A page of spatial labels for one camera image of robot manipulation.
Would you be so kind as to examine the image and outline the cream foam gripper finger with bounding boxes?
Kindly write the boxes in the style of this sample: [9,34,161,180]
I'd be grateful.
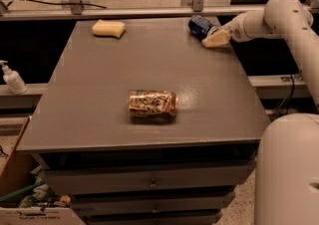
[201,28,231,48]

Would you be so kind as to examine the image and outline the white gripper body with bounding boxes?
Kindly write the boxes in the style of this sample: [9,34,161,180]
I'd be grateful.
[223,14,251,43]

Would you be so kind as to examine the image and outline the blue pepsi can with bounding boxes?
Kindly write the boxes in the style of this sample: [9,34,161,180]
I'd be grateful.
[188,15,215,39]

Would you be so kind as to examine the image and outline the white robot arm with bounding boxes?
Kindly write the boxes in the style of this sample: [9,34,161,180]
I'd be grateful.
[202,0,319,225]

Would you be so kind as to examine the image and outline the crushed orange drink can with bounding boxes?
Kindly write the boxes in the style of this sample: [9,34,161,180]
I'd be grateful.
[128,90,177,116]

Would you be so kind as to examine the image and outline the yellow sponge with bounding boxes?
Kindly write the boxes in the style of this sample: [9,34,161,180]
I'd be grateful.
[92,20,126,38]

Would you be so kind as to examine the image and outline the grey drawer cabinet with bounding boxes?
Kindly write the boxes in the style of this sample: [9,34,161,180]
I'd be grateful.
[18,18,269,225]

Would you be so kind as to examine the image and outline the white pump bottle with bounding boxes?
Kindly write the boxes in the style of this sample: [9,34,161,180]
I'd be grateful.
[0,60,27,95]

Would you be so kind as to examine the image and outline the cardboard box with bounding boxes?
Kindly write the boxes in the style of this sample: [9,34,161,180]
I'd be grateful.
[0,117,85,225]

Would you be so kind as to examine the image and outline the green hose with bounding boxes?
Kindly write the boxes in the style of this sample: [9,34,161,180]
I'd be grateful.
[0,180,46,203]

